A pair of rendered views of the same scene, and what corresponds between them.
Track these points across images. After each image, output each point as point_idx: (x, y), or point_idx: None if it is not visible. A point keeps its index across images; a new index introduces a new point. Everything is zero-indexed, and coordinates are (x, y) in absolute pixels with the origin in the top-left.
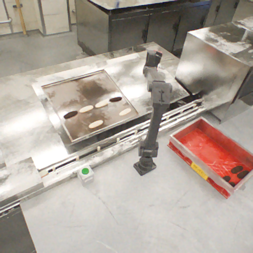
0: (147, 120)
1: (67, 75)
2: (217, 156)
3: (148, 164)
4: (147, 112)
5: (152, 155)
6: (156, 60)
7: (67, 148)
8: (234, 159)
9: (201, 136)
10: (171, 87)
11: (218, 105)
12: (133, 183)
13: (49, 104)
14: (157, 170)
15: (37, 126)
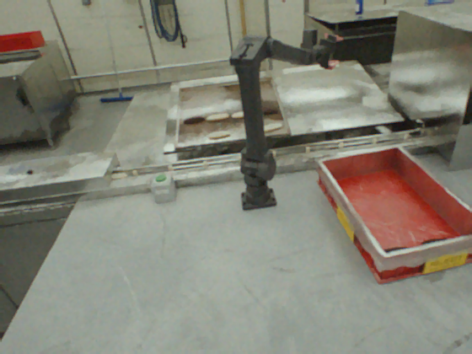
0: None
1: (220, 81)
2: (408, 215)
3: (254, 191)
4: (308, 133)
5: (259, 174)
6: (327, 46)
7: (172, 161)
8: (444, 227)
9: (394, 181)
10: (270, 40)
11: (443, 131)
12: (224, 216)
13: (176, 107)
14: (276, 209)
15: (159, 135)
